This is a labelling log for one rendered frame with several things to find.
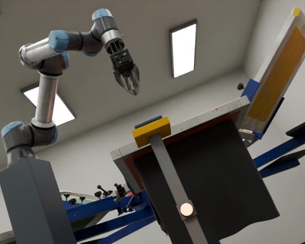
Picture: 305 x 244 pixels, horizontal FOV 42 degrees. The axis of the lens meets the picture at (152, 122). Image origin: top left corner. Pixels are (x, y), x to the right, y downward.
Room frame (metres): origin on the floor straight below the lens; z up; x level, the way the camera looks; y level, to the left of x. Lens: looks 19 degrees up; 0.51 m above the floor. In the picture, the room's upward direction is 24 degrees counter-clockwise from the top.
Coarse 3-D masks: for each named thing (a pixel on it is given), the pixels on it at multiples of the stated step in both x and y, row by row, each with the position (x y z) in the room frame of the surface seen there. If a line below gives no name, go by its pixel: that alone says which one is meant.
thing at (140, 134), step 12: (168, 120) 1.26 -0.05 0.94; (132, 132) 1.25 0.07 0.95; (144, 132) 1.25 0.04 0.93; (156, 132) 1.29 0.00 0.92; (168, 132) 1.35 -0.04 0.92; (144, 144) 1.36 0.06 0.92; (156, 144) 1.30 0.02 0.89; (156, 156) 1.30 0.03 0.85; (168, 156) 1.30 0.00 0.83; (168, 168) 1.30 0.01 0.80; (168, 180) 1.30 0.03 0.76; (180, 192) 1.30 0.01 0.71; (180, 204) 1.29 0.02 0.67; (192, 204) 1.29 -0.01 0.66; (192, 216) 1.30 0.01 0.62; (192, 228) 1.30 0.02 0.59; (192, 240) 1.31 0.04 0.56; (204, 240) 1.30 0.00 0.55
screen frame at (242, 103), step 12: (216, 108) 1.51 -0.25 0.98; (228, 108) 1.51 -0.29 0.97; (240, 108) 1.53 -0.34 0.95; (192, 120) 1.50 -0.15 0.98; (204, 120) 1.51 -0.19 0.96; (240, 120) 1.70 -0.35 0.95; (180, 132) 1.50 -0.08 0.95; (132, 144) 1.49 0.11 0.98; (120, 156) 1.48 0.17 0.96; (120, 168) 1.63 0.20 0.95; (132, 180) 1.92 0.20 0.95
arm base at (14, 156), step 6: (18, 144) 1.75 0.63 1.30; (24, 144) 1.77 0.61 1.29; (12, 150) 1.75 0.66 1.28; (18, 150) 1.75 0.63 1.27; (24, 150) 1.76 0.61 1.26; (30, 150) 1.79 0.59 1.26; (12, 156) 1.74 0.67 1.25; (18, 156) 1.74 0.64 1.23; (24, 156) 1.74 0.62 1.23; (30, 156) 1.76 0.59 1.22; (36, 156) 1.80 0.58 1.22; (12, 162) 1.73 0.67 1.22
